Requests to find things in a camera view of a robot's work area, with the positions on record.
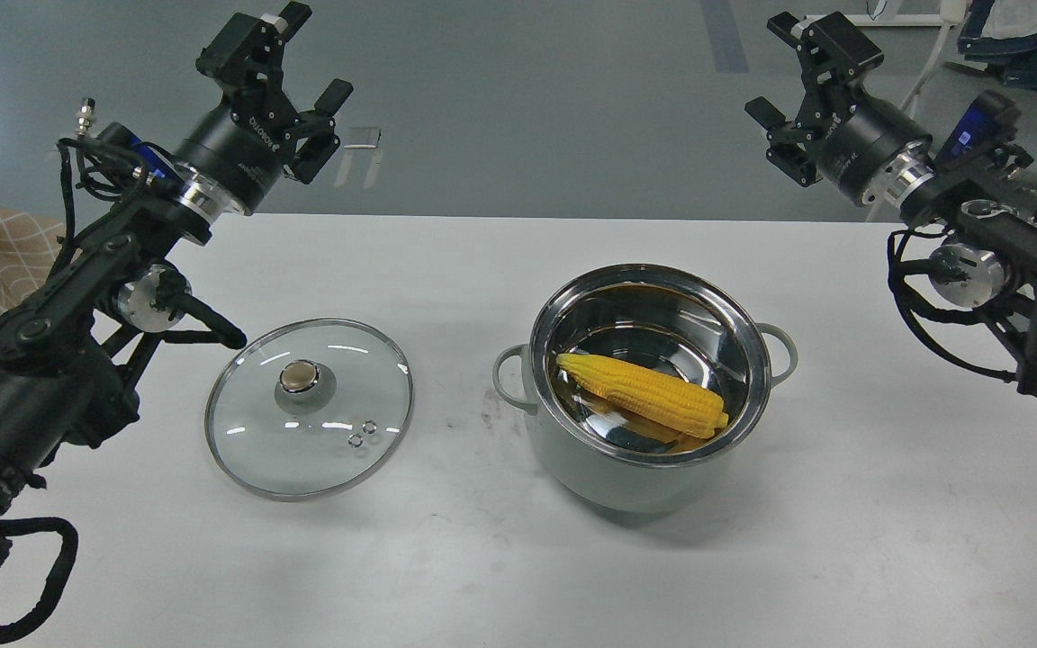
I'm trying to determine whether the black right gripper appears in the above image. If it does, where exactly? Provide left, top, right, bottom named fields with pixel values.
left=744, top=12, right=933, bottom=206

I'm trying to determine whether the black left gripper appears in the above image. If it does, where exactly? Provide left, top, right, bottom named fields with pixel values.
left=176, top=1, right=354, bottom=214

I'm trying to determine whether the glass pot lid gold knob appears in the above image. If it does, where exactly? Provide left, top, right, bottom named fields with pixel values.
left=204, top=319, right=414, bottom=500

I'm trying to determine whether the yellow corn cob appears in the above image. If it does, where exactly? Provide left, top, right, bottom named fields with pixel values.
left=555, top=353, right=731, bottom=440

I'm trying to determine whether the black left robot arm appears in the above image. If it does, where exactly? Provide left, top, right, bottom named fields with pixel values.
left=0, top=1, right=353, bottom=644

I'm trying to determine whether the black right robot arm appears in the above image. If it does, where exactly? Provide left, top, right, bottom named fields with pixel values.
left=745, top=12, right=1037, bottom=398

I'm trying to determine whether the grey-green steel pot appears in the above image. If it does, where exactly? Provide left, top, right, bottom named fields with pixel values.
left=492, top=264, right=798, bottom=514

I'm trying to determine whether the white table leg base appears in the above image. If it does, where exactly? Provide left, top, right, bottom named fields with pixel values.
left=844, top=13, right=945, bottom=29

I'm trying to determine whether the blue denim clothing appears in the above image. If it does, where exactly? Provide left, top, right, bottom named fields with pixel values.
left=956, top=1, right=1037, bottom=91

